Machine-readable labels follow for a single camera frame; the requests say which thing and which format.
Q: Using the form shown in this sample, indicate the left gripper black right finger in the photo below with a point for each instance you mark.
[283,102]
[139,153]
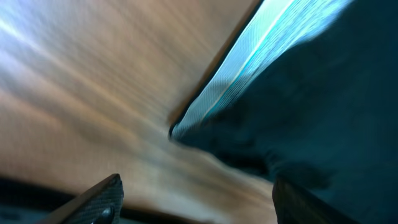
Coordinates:
[295,205]

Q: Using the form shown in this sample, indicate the black shorts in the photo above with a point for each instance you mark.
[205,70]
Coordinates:
[307,92]

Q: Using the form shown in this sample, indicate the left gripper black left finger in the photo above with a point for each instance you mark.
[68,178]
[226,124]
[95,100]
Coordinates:
[100,204]

